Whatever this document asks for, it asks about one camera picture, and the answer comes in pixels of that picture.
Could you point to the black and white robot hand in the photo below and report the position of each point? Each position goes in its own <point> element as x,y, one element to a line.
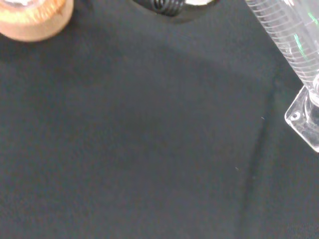
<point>165,8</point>

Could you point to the black table cloth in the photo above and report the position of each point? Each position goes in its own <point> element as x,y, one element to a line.
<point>149,137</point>

